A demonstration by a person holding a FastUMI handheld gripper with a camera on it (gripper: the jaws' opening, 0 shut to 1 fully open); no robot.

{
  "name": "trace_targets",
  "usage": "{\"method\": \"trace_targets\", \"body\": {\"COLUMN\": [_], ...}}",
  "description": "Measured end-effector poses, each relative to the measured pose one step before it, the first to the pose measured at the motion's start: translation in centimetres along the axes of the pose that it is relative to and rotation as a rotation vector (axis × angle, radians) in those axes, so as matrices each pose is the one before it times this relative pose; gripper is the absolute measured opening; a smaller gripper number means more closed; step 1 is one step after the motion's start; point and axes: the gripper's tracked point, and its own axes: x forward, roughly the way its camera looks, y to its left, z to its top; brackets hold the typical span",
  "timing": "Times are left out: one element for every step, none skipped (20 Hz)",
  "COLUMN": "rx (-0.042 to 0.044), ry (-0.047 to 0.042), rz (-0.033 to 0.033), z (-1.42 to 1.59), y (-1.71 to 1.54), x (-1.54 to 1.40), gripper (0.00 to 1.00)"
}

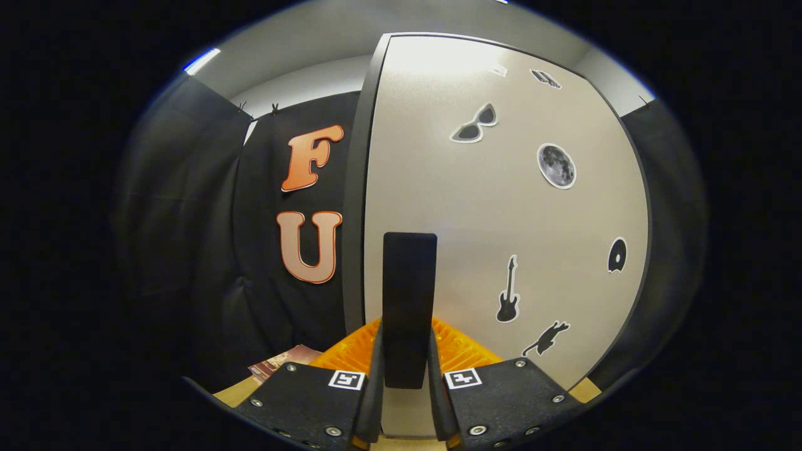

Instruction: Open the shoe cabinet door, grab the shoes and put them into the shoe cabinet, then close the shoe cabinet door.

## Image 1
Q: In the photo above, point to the black backdrop cloth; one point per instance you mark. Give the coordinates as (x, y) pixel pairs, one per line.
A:
(188, 250)

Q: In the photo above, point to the small ceiling light panel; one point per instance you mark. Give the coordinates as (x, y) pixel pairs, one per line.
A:
(202, 61)

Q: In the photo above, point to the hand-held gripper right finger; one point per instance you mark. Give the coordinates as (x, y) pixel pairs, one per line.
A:
(438, 401)

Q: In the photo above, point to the brown book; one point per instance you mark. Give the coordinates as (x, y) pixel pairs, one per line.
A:
(282, 362)

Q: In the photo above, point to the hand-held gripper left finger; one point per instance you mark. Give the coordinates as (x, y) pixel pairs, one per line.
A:
(373, 401)

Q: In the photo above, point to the beige shoe cabinet door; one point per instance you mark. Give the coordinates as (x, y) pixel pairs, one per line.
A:
(470, 207)

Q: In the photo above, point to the dark grey shoe cabinet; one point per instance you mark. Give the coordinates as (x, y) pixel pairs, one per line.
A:
(354, 219)

